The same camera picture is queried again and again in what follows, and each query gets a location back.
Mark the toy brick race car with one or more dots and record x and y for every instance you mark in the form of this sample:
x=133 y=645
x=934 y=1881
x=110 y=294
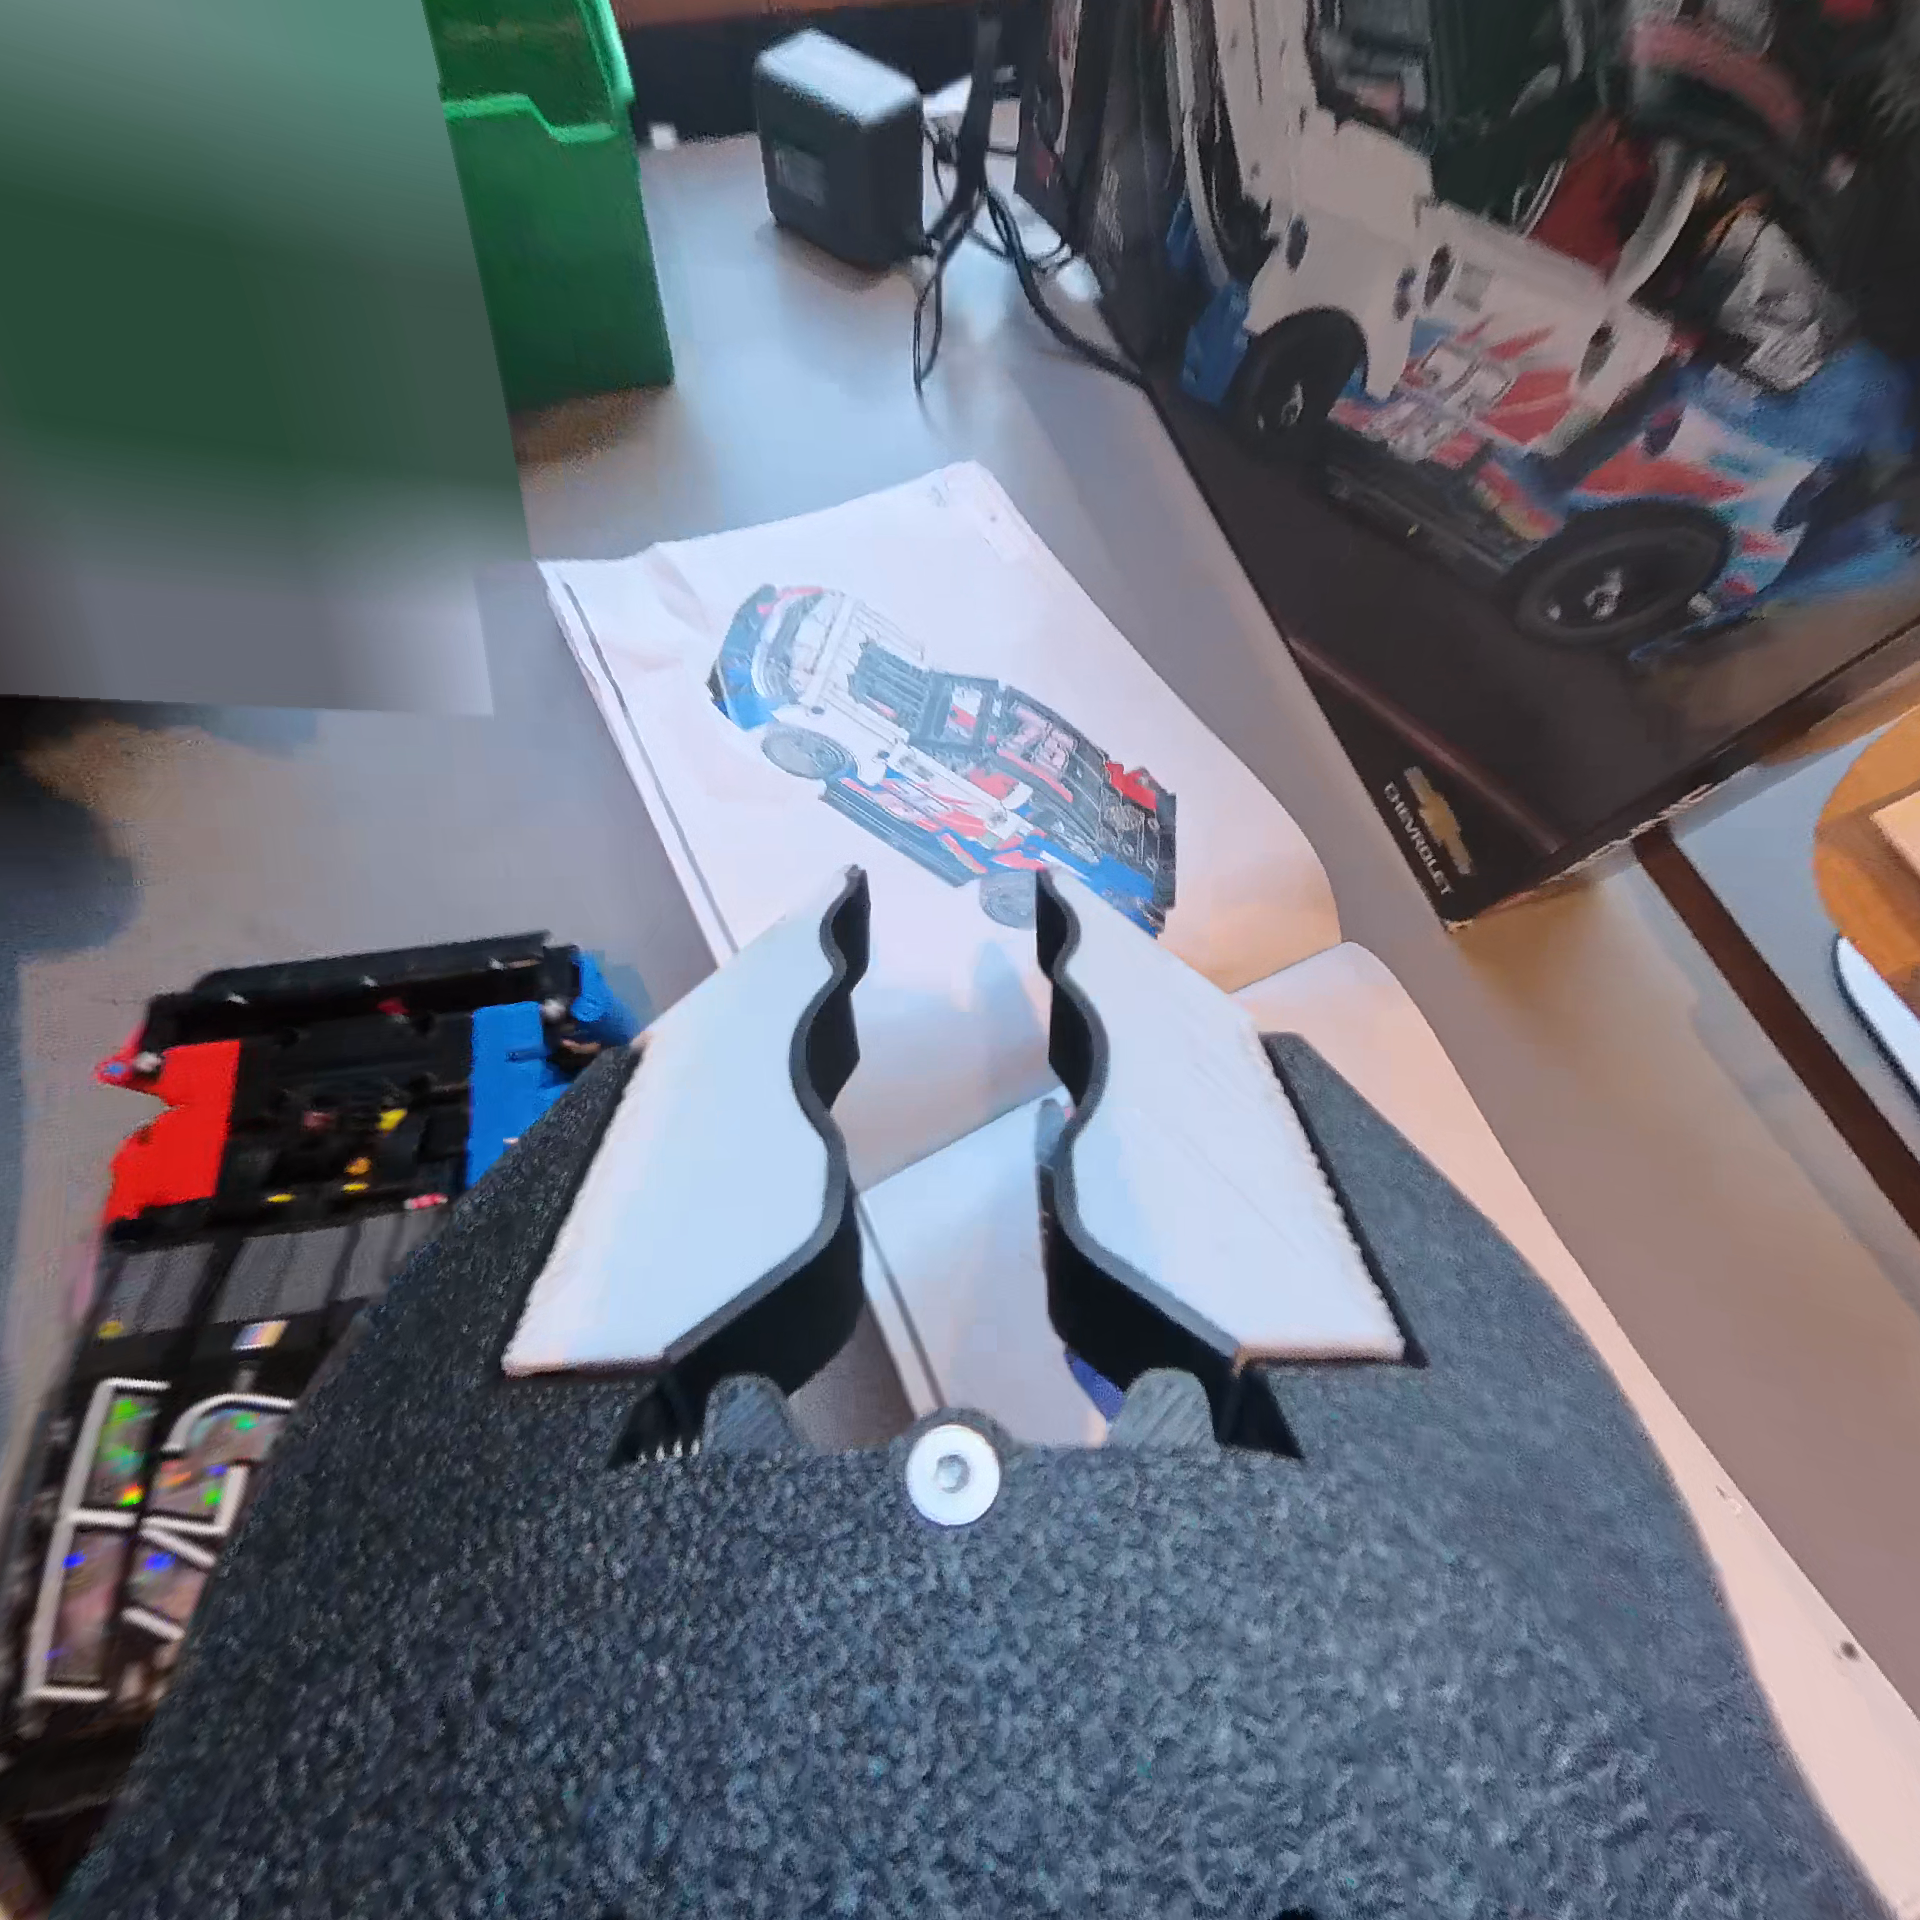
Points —
x=301 y=1125

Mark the dark grey power adapter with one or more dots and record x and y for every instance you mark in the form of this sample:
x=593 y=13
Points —
x=833 y=150

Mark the race car instruction booklet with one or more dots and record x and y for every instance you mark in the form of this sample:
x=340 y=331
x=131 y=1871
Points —
x=901 y=630

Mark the toy race car box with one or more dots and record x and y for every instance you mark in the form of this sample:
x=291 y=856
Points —
x=1500 y=450

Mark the grey desk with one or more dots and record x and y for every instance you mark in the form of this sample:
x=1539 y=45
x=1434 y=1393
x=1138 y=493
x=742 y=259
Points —
x=839 y=390

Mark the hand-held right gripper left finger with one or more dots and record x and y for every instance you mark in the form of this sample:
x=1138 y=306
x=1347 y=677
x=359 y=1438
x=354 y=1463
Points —
x=691 y=1200

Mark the green plastic bin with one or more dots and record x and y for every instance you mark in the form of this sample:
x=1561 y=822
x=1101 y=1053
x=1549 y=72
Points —
x=556 y=225

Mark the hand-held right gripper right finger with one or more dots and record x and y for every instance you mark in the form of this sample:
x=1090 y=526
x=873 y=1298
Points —
x=1215 y=1200

